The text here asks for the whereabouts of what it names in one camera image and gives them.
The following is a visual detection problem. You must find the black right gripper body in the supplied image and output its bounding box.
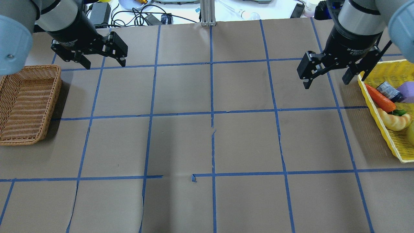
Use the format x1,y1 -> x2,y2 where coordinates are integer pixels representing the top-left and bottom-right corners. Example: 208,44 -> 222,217
296,45 -> 382,80

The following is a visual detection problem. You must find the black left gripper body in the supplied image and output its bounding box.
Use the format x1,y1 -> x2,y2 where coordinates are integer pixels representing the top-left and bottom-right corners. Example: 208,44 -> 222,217
51,30 -> 128,63

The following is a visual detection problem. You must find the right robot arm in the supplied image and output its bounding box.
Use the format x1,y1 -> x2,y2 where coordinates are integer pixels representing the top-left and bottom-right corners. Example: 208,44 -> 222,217
297,0 -> 414,89

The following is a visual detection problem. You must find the black power adapter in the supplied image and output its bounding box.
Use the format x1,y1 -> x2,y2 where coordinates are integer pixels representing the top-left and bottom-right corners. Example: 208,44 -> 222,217
88,2 -> 111,28

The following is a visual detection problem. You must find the dark blue small box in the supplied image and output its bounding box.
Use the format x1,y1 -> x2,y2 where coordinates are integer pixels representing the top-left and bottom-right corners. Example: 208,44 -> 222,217
376,81 -> 405,103

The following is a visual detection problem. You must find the orange toy carrot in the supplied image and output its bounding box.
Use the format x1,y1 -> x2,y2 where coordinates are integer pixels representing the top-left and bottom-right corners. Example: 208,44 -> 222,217
364,83 -> 396,113

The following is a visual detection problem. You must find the yellow plastic basket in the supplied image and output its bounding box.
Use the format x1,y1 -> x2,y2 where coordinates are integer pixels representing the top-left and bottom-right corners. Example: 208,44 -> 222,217
357,60 -> 414,163

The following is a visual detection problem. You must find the blue plate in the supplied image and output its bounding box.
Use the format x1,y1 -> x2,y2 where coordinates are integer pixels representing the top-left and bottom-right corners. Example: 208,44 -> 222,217
118,0 -> 153,11

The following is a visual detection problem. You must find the purple toy object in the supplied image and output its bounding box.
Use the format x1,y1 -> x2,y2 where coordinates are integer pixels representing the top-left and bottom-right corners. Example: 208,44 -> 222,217
397,81 -> 414,104

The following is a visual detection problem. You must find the green toy vegetable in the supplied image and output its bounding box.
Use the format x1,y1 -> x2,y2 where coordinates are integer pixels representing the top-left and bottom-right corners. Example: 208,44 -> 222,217
391,109 -> 407,117

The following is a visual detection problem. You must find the toy croissant bread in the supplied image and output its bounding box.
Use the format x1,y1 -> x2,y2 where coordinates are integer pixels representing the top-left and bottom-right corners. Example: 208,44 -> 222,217
377,108 -> 412,131

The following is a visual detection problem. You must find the brown wicker basket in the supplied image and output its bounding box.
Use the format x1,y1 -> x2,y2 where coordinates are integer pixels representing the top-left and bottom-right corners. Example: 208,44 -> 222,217
0,64 -> 62,146

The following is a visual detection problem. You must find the aluminium frame post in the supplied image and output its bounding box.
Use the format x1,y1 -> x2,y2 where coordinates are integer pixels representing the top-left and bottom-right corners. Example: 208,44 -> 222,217
200,0 -> 216,27

